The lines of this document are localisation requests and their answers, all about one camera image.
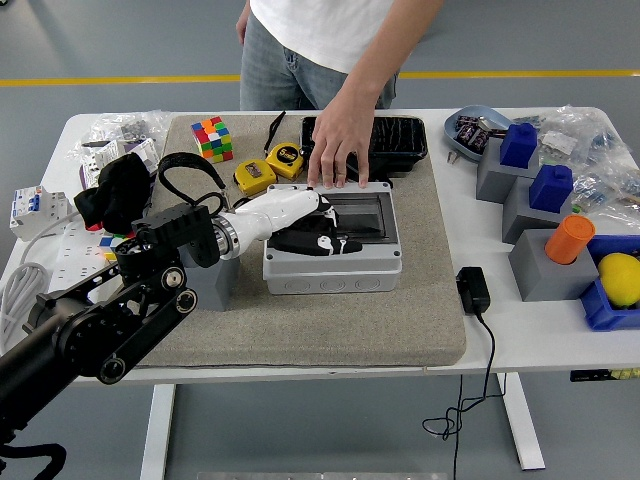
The person's left hand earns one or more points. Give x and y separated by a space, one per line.
340 130

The person's right hand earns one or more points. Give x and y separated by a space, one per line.
243 25

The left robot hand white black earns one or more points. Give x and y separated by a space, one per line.
280 210

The smoky transparent box lid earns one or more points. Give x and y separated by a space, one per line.
365 215

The person's left forearm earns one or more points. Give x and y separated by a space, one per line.
385 50

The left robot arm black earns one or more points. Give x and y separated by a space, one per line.
100 330

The grey electrical junction box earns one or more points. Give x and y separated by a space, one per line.
330 280

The orange cylinder battery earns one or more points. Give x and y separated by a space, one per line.
570 240

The yellow tape measure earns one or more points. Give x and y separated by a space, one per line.
252 175

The yellow tape measure 5 print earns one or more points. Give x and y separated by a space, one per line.
285 157

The black plastic tray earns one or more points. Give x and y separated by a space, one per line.
400 137

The person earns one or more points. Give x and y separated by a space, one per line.
310 30

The colourful puzzle cube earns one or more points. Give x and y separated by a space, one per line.
212 142
107 245

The grey block with round hole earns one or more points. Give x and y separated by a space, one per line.
545 280
215 290

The light blue dish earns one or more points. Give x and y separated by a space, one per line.
452 135

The small metal clips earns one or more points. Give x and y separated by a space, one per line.
453 158

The dark purple packet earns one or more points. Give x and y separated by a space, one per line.
467 132
482 140

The grey-brown fabric mat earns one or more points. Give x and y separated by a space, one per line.
325 330

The clear bag of small parts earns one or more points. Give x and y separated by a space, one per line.
575 130
125 125
610 185

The grey block holder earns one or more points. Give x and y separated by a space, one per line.
495 180
520 220

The black cloth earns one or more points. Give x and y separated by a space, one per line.
115 195

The blue bottle-shaped block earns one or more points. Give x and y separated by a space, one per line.
550 190
517 147

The white and purple carton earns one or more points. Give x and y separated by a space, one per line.
97 162

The black power adapter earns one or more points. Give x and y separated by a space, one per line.
474 292

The white power strip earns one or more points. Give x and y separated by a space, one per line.
70 260

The white circuit breaker blue switches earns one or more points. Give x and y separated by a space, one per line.
35 210

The white table leg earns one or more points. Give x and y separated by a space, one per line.
520 425
157 430

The yellow lemon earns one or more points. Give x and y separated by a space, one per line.
622 280

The blue plastic bin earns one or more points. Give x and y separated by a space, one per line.
605 315

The black table control panel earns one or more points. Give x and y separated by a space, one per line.
590 375

